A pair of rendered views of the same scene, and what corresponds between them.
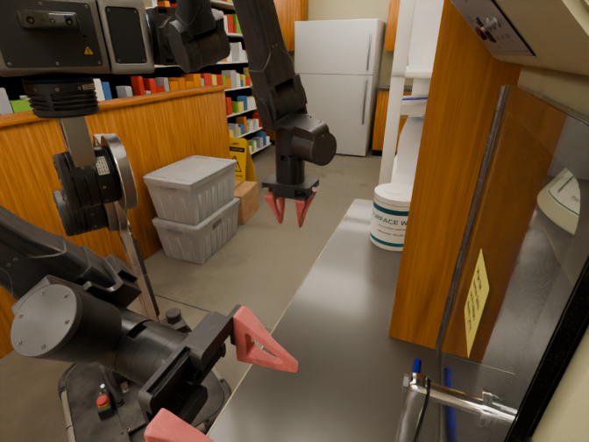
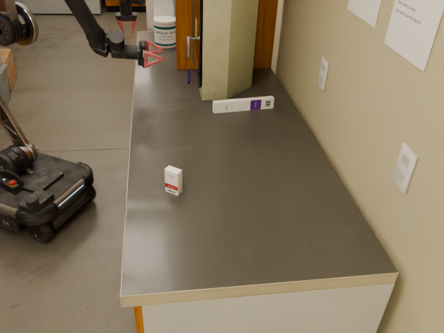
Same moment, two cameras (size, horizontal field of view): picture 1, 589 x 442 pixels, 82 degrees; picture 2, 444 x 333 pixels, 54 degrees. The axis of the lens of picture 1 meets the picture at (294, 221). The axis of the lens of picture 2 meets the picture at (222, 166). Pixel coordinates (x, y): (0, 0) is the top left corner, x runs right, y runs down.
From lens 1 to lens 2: 164 cm
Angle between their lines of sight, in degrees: 28
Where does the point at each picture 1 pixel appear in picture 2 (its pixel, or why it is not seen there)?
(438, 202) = (184, 12)
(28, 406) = not seen: outside the picture
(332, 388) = (164, 80)
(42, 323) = (117, 37)
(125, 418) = (32, 188)
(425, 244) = (182, 28)
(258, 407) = (144, 87)
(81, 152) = (12, 12)
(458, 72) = not seen: outside the picture
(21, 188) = not seen: outside the picture
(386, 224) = (162, 35)
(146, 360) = (132, 49)
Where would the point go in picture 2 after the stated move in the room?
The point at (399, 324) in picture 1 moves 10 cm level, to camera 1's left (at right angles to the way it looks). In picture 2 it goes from (180, 62) to (161, 65)
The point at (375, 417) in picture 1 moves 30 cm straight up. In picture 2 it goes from (180, 82) to (178, 18)
